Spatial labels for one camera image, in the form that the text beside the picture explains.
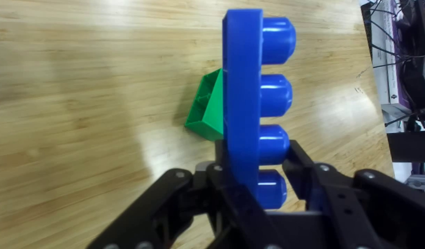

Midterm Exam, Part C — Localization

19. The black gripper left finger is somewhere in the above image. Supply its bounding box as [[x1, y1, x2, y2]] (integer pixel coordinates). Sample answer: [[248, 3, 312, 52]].
[[88, 142, 277, 249]]

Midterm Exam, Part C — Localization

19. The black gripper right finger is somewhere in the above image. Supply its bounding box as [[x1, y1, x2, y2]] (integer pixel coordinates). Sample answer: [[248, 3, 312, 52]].
[[282, 142, 425, 249]]

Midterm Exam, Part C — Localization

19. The blue four-stud block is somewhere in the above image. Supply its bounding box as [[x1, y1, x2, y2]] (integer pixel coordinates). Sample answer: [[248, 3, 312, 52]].
[[223, 9, 297, 210]]

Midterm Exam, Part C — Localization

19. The green block left alone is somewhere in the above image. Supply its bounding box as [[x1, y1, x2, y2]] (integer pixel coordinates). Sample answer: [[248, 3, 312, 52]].
[[185, 70, 223, 142]]

